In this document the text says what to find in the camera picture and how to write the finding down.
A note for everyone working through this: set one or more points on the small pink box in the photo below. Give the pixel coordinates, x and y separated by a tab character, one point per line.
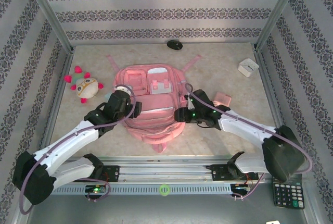
222	99

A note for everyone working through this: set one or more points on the pink backpack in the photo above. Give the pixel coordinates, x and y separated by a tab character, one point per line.
156	104

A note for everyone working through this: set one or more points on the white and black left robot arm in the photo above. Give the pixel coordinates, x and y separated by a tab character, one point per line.
65	143

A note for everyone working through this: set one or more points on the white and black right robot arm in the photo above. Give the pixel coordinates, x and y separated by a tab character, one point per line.
247	127

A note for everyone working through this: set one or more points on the plush toy with pink spikes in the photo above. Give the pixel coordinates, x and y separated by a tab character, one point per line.
84	87

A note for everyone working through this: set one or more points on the white square alarm clock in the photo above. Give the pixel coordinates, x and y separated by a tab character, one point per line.
248	67

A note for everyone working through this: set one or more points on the black computer mouse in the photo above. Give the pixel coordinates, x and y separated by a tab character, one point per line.
174	44

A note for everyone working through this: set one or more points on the right circuit board green light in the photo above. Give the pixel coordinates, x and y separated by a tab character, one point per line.
240	188

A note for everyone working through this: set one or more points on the circuit board green light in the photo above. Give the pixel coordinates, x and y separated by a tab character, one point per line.
96	189
240	188

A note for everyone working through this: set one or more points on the left circuit board green light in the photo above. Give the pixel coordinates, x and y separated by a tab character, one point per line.
96	189

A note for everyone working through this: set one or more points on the black desk calculator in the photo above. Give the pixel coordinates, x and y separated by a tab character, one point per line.
288	195

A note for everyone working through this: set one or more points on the small white object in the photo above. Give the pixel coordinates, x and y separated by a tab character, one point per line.
272	222

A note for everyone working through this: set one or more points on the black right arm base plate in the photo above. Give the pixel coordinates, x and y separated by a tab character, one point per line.
218	173

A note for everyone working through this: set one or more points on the aluminium left side rail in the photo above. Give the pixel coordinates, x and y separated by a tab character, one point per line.
56	104

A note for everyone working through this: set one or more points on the aluminium rail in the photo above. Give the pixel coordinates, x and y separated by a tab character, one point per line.
166	174
266	78
56	104

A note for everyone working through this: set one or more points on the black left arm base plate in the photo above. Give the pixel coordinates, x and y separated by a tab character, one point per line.
113	173

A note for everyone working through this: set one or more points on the aluminium front rail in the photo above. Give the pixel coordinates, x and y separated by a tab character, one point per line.
166	174

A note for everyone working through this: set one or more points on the aluminium right side rail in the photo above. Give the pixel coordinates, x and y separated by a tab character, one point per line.
266	78

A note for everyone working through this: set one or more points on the aluminium left frame post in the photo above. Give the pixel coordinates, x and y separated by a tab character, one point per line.
46	10

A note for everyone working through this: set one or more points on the aluminium frame post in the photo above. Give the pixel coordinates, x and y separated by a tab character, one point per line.
279	10
46	10

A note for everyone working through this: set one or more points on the aluminium right frame post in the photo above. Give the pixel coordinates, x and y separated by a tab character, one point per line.
279	10

